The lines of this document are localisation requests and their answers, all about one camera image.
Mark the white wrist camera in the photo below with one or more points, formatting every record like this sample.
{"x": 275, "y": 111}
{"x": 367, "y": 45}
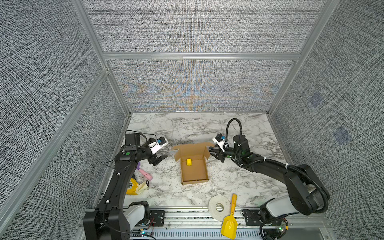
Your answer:
{"x": 158, "y": 144}
{"x": 221, "y": 141}

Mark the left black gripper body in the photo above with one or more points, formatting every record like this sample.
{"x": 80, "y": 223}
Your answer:
{"x": 145, "y": 152}

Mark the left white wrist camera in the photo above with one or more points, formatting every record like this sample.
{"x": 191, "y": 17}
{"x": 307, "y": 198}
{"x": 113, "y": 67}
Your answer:
{"x": 158, "y": 144}

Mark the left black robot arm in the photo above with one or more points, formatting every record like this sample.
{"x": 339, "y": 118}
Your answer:
{"x": 108, "y": 221}

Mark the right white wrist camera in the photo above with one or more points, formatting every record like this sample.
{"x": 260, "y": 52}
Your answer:
{"x": 221, "y": 141}

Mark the brown cardboard box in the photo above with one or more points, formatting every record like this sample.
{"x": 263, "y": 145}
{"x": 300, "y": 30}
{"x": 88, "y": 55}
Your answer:
{"x": 196, "y": 173}

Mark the yellow plastic toy shovel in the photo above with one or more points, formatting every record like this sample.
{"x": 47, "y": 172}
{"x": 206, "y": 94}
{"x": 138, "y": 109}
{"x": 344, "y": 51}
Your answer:
{"x": 229, "y": 226}

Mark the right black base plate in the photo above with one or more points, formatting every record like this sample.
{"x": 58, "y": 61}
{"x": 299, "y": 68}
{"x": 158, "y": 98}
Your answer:
{"x": 252, "y": 217}

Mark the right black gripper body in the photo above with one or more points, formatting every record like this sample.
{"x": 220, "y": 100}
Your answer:
{"x": 229, "y": 153}

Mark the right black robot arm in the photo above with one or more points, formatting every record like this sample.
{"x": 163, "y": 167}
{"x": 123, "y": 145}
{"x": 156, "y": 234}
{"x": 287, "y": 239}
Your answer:
{"x": 306, "y": 193}

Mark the white tape roll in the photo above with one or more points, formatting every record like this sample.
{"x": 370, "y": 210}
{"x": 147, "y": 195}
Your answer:
{"x": 219, "y": 207}

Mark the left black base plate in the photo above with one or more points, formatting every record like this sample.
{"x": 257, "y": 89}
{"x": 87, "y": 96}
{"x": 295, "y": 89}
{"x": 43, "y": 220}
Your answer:
{"x": 156, "y": 218}

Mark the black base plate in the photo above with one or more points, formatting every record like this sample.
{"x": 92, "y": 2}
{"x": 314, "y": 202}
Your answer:
{"x": 252, "y": 217}
{"x": 156, "y": 218}

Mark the yellow work glove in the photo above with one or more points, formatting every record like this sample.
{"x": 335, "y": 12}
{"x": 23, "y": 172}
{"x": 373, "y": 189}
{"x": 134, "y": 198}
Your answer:
{"x": 134, "y": 188}

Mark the aluminium front frame rail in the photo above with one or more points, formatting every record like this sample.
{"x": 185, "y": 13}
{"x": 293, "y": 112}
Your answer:
{"x": 196, "y": 223}

